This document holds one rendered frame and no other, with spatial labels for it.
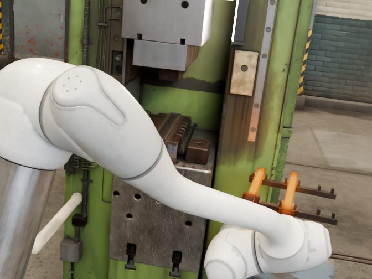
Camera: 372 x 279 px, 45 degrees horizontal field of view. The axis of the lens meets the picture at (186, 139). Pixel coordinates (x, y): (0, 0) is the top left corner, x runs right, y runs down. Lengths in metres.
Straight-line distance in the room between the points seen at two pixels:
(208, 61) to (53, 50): 6.36
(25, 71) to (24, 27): 7.78
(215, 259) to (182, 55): 0.86
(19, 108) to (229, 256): 0.56
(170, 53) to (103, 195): 0.74
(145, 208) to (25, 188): 1.06
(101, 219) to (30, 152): 1.38
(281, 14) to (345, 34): 5.91
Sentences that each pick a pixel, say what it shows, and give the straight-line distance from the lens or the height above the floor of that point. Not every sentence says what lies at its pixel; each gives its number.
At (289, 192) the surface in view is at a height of 0.94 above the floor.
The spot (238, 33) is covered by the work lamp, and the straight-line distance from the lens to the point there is 1.75.
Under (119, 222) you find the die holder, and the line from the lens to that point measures 1.86.
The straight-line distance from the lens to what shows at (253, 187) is 1.53.
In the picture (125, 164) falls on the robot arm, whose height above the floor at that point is 1.29.
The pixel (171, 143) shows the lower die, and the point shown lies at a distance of 1.75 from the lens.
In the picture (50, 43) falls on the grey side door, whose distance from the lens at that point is 8.37.
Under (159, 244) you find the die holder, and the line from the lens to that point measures 1.87.
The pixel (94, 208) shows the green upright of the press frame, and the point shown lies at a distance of 2.10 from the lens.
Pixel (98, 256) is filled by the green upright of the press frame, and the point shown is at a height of 0.34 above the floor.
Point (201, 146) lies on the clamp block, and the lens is 1.76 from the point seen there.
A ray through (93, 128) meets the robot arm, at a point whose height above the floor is 1.35.
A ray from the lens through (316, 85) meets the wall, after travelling 7.71.
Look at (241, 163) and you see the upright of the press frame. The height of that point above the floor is 0.89.
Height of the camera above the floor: 1.53
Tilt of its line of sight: 18 degrees down
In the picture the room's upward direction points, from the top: 6 degrees clockwise
